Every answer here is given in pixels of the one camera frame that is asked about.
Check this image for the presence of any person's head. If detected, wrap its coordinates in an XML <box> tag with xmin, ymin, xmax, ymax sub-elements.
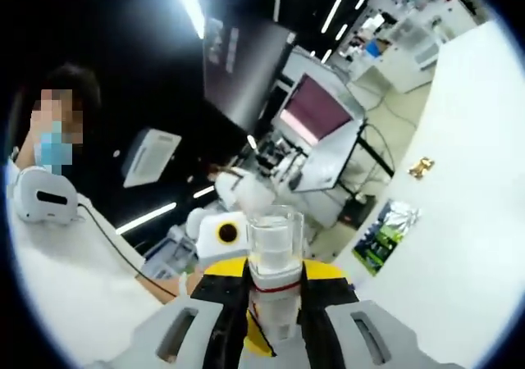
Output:
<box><xmin>10</xmin><ymin>62</ymin><xmax>103</xmax><ymax>180</ymax></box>

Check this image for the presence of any blue bin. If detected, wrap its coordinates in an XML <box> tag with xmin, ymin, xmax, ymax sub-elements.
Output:
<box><xmin>365</xmin><ymin>39</ymin><xmax>390</xmax><ymax>59</ymax></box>

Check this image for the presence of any green black skincare sachet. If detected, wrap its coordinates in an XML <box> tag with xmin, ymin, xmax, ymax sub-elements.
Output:
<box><xmin>351</xmin><ymin>198</ymin><xmax>422</xmax><ymax>279</ymax></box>

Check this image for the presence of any white wristband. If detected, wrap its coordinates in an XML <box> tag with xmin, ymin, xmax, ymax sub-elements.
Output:
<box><xmin>177</xmin><ymin>268</ymin><xmax>194</xmax><ymax>301</ymax></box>

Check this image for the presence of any red-lined white skincare bottle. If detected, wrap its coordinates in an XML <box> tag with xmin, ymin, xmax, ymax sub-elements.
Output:
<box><xmin>244</xmin><ymin>204</ymin><xmax>306</xmax><ymax>342</ymax></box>

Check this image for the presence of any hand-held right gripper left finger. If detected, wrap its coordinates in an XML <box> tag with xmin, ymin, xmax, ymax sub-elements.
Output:
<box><xmin>88</xmin><ymin>257</ymin><xmax>252</xmax><ymax>369</ymax></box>

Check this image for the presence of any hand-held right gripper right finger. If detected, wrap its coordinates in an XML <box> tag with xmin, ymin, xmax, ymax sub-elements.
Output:
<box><xmin>299</xmin><ymin>260</ymin><xmax>451</xmax><ymax>369</ymax></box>

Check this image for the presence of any hanging dark screen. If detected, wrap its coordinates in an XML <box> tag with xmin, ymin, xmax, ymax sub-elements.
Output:
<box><xmin>202</xmin><ymin>15</ymin><xmax>297</xmax><ymax>133</ymax></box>

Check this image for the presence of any black device cable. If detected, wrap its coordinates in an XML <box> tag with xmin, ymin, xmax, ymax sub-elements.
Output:
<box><xmin>75</xmin><ymin>202</ymin><xmax>178</xmax><ymax>297</ymax></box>

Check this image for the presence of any white low cabinet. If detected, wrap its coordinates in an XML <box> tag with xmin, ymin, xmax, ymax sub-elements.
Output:
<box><xmin>352</xmin><ymin>57</ymin><xmax>415</xmax><ymax>96</ymax></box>

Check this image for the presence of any ceiling air conditioner unit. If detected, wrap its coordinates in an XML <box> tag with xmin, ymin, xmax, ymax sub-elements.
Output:
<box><xmin>121</xmin><ymin>126</ymin><xmax>183</xmax><ymax>189</ymax></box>

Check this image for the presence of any bright ceiling light panel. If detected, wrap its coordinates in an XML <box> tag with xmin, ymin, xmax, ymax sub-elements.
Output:
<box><xmin>170</xmin><ymin>0</ymin><xmax>207</xmax><ymax>41</ymax></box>

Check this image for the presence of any white-framed computer monitor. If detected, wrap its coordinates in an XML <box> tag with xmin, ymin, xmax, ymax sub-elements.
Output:
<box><xmin>272</xmin><ymin>71</ymin><xmax>356</xmax><ymax>147</ymax></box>

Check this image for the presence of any white chest device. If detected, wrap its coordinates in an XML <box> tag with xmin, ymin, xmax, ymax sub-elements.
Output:
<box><xmin>7</xmin><ymin>166</ymin><xmax>82</xmax><ymax>226</ymax></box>

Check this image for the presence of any white desk with black legs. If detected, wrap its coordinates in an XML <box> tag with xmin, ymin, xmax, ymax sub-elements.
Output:
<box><xmin>286</xmin><ymin>116</ymin><xmax>397</xmax><ymax>196</ymax></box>

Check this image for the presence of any small gold skincare packet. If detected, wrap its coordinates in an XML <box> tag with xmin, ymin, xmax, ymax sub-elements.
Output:
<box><xmin>407</xmin><ymin>156</ymin><xmax>436</xmax><ymax>180</ymax></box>

